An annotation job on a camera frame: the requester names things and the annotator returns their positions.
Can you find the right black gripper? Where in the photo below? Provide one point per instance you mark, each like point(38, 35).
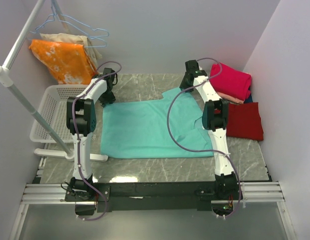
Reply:
point(183, 86)

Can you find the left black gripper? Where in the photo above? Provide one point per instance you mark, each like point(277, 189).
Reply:
point(110, 100)

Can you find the teal t shirt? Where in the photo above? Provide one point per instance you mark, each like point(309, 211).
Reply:
point(155, 129)

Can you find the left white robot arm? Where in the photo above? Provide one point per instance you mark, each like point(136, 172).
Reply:
point(81, 122)

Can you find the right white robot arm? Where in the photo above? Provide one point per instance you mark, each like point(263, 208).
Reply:
point(214, 120)

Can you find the pink folded t shirt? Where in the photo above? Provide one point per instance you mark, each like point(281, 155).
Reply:
point(230, 82)

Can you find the beige hanging cloth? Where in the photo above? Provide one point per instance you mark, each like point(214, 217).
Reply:
point(90, 50)

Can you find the salmon folded t shirt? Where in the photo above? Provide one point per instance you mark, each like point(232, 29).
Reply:
point(230, 98)

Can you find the orange patterned cloth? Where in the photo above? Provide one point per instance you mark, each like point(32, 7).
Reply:
point(68, 63)

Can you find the white plastic laundry basket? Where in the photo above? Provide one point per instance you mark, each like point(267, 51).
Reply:
point(53, 107)

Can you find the blue folded t shirt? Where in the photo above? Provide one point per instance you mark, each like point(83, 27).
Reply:
point(249, 99)

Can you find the dark red folded t shirt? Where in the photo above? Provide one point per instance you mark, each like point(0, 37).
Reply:
point(244, 122)

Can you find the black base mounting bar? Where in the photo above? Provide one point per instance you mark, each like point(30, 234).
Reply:
point(133, 196)

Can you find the blue wire hanger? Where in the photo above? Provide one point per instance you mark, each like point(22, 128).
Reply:
point(68, 22)
point(97, 42)

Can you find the aluminium rail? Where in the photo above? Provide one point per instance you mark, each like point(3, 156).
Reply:
point(253, 192)

